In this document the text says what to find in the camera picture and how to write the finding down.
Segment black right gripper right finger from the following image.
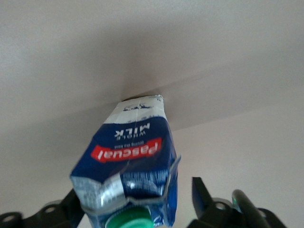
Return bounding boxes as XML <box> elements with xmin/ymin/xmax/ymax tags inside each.
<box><xmin>189</xmin><ymin>177</ymin><xmax>287</xmax><ymax>228</ymax></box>

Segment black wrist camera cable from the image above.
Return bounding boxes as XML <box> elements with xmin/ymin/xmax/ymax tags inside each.
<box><xmin>231</xmin><ymin>189</ymin><xmax>270</xmax><ymax>228</ymax></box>

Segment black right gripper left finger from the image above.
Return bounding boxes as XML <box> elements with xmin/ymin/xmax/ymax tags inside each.
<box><xmin>0</xmin><ymin>190</ymin><xmax>90</xmax><ymax>228</ymax></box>

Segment brown table mat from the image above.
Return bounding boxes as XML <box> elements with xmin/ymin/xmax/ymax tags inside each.
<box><xmin>0</xmin><ymin>0</ymin><xmax>304</xmax><ymax>228</ymax></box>

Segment blue milk carton green cap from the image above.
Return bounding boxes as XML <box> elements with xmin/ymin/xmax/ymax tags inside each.
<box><xmin>69</xmin><ymin>94</ymin><xmax>182</xmax><ymax>228</ymax></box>

